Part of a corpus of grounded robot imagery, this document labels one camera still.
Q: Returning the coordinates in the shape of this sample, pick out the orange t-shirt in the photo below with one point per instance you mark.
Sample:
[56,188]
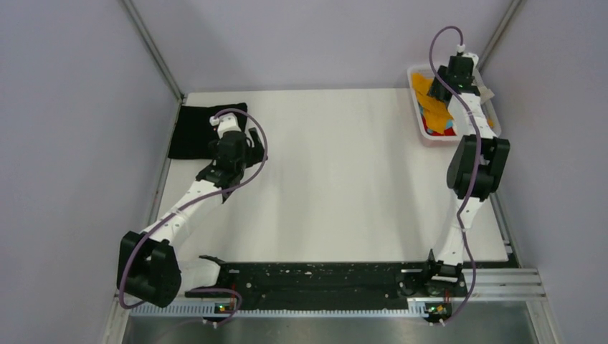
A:
[435,117]

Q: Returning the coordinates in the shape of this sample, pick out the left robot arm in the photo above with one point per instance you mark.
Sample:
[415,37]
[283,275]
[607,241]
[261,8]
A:
[148,267]

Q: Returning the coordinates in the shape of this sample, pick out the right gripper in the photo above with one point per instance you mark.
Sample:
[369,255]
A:
[434,91]

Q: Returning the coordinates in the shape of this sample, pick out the white plastic basket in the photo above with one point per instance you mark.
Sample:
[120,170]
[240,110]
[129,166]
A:
[481,107]

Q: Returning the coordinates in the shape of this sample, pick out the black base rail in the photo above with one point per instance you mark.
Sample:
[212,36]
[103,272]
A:
[332,286]

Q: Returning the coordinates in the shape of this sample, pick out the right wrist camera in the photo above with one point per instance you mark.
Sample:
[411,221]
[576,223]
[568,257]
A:
[461,51]

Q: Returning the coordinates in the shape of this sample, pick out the folded black t-shirt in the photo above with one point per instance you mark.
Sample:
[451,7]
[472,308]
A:
[193,132]

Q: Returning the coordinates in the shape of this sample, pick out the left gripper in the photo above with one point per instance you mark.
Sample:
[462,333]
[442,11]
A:
[257,153]

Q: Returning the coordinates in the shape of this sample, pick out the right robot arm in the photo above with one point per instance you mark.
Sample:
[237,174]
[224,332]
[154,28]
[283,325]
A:
[476,168]

